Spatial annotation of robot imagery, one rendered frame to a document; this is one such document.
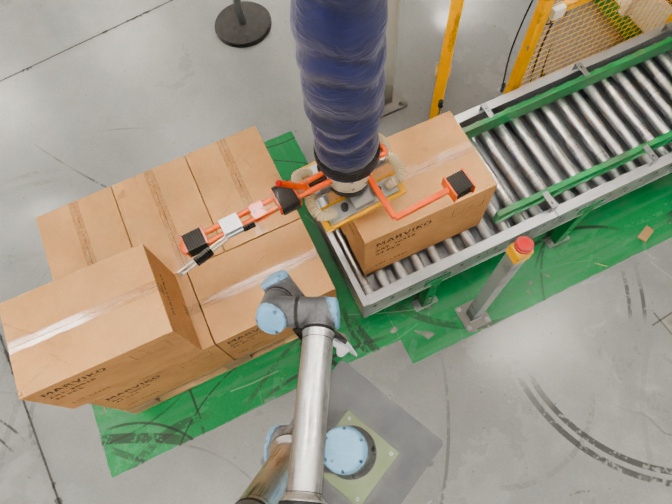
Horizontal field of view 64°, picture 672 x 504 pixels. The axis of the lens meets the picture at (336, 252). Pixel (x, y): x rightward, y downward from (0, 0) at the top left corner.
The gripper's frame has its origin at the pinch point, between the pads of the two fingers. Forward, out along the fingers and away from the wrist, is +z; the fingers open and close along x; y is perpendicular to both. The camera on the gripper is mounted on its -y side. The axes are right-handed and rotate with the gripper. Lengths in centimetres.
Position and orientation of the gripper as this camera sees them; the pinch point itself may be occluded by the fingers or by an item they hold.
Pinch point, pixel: (341, 357)
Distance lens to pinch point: 180.3
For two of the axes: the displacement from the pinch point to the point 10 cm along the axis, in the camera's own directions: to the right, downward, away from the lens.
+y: -4.3, 6.0, -6.8
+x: 7.1, -2.3, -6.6
